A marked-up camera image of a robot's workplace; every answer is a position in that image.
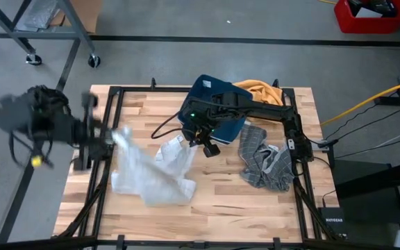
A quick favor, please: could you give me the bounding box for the brown cardboard box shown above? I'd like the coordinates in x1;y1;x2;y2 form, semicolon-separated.
60;0;103;34

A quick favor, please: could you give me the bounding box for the red plastic bin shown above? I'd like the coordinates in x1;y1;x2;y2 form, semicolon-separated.
333;0;400;35

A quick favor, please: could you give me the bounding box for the white paper sheet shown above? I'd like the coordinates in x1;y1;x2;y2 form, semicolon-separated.
355;7;383;18

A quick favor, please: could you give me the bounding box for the orange yellow towel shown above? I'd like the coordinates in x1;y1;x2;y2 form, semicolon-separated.
233;79;284;107

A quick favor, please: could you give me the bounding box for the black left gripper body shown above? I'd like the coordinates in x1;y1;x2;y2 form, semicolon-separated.
73;92;113;171

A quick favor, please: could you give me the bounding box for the white floor cable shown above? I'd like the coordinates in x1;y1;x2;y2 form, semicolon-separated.
376;128;400;147

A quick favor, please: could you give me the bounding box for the grey wrapped package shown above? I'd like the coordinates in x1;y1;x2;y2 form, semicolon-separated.
15;0;60;33

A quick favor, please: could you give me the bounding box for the navy blue fabric bin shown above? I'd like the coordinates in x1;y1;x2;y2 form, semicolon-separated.
177;74;253;146

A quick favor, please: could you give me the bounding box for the grey checked towel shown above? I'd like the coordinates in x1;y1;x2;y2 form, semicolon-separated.
238;124;295;192

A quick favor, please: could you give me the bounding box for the black Netgear network switch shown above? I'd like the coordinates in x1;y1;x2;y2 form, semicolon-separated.
317;207;349;240

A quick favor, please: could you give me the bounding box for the black metal table frame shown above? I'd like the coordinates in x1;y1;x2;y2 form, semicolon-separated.
52;78;342;250

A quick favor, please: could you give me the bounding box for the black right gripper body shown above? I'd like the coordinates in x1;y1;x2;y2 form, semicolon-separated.
181;99;228;159

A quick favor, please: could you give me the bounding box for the white checked towel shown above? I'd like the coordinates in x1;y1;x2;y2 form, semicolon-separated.
110;126;198;208

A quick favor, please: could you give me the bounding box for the black device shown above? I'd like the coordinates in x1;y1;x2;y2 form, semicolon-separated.
347;0;397;17

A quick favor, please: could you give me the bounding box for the black side desk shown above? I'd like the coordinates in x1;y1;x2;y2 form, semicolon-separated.
331;158;400;234

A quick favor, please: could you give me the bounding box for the grey metal wheeled cart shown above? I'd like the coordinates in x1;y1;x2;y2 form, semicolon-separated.
0;0;101;69

